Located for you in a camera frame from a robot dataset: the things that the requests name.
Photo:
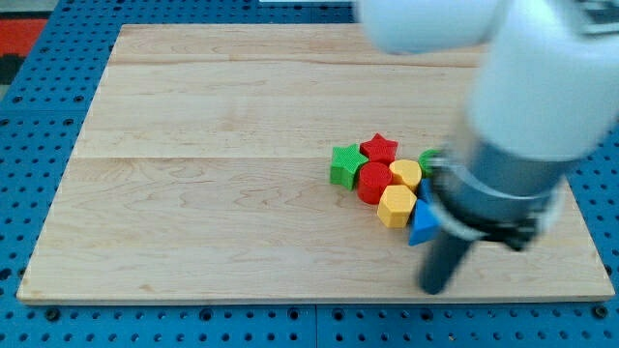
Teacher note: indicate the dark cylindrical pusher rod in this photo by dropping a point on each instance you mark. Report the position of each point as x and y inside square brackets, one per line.
[442, 260]

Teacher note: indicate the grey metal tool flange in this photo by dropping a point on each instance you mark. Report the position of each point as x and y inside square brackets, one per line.
[482, 192]

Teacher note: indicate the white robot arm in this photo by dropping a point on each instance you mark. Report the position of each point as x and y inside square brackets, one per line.
[543, 99]

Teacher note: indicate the blue block behind triangle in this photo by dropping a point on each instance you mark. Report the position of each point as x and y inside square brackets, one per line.
[424, 191]

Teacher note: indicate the green round block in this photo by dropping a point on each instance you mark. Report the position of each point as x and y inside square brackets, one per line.
[425, 160]

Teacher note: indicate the yellow hexagon block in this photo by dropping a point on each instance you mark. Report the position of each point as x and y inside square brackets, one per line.
[396, 206]

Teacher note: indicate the yellow heart block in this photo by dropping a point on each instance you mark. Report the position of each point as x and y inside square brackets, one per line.
[406, 172]

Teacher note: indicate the red cylinder block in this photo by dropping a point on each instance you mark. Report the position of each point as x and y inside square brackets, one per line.
[374, 177]

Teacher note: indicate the red star block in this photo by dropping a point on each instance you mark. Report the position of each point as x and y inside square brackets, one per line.
[379, 149]

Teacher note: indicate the green star block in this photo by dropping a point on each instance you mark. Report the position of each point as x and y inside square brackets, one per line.
[345, 164]

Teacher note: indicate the wooden board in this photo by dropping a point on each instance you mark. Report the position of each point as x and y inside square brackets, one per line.
[201, 177]

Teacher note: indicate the red and black mat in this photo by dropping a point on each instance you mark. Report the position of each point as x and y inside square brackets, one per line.
[19, 32]

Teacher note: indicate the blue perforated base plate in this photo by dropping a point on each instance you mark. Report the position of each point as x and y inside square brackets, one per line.
[41, 112]

